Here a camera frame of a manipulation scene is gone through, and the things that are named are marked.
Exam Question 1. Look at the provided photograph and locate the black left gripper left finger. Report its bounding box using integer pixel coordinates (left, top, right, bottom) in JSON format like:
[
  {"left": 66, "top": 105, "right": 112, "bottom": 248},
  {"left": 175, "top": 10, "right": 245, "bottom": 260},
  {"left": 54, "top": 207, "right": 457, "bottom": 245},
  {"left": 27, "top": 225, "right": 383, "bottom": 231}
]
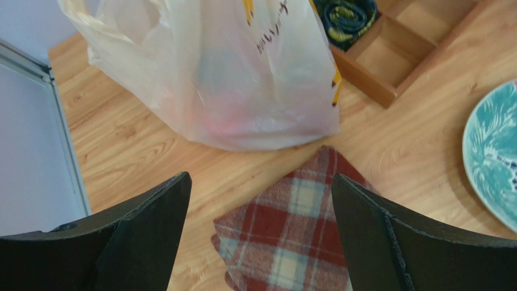
[{"left": 1, "top": 172, "right": 192, "bottom": 290}]

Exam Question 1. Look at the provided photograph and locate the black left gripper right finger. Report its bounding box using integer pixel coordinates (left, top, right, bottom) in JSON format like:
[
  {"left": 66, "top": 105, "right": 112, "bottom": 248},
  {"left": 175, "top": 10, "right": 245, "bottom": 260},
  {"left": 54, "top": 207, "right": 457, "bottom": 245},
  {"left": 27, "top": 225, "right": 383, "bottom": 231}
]
[{"left": 331, "top": 174, "right": 516, "bottom": 290}]

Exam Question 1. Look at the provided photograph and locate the translucent white plastic bag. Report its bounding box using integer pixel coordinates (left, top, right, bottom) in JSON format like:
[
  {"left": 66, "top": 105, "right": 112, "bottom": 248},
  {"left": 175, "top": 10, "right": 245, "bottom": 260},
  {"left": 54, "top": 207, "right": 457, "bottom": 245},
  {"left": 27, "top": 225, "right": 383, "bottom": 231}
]
[{"left": 58, "top": 1, "right": 341, "bottom": 151}]

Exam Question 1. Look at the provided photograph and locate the red plaid folded cloth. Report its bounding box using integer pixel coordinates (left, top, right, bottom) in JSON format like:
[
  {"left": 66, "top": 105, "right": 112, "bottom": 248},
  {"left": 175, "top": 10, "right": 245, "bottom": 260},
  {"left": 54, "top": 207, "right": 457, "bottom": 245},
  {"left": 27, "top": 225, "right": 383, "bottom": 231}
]
[{"left": 211, "top": 146, "right": 370, "bottom": 290}]

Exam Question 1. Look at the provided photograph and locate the teal and red ceramic plate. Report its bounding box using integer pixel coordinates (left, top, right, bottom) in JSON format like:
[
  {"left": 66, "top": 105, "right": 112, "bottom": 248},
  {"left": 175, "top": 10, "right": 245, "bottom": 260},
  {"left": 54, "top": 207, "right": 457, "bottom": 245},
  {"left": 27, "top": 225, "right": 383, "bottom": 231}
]
[{"left": 462, "top": 80, "right": 516, "bottom": 232}]

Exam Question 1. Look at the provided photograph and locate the wooden compartment tray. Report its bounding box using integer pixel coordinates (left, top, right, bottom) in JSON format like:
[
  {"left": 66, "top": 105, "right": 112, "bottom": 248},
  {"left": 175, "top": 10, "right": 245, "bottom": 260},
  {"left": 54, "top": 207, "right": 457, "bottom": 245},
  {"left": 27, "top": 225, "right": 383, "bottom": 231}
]
[{"left": 330, "top": 0, "right": 490, "bottom": 108}]

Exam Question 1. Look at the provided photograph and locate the dark blue yellow rolled sock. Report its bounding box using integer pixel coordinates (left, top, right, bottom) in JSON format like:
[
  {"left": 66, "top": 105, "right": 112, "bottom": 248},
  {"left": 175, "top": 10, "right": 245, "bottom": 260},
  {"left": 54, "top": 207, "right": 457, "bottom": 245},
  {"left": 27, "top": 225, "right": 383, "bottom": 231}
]
[{"left": 313, "top": 0, "right": 379, "bottom": 52}]

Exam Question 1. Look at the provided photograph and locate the aluminium frame rail left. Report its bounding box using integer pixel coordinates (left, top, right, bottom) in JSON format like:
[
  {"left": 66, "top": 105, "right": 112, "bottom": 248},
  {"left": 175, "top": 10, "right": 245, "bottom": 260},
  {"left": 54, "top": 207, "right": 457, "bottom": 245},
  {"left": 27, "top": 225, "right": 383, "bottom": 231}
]
[{"left": 1, "top": 40, "right": 92, "bottom": 218}]

